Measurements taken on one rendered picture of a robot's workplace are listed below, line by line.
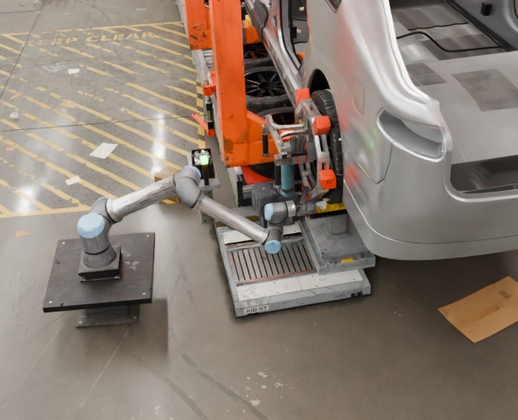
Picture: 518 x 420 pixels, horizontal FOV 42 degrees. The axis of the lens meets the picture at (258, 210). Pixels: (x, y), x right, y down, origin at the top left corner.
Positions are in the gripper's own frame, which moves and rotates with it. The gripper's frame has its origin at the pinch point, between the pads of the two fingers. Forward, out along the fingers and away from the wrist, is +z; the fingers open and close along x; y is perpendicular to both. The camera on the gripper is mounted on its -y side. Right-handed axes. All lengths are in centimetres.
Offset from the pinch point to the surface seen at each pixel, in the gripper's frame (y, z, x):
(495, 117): -28, 99, 21
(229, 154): -44, -46, -46
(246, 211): -12, -38, -83
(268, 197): -13, -27, -48
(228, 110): -67, -45, -24
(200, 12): -197, -38, -167
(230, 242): 9, -53, -70
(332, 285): 49, 0, -31
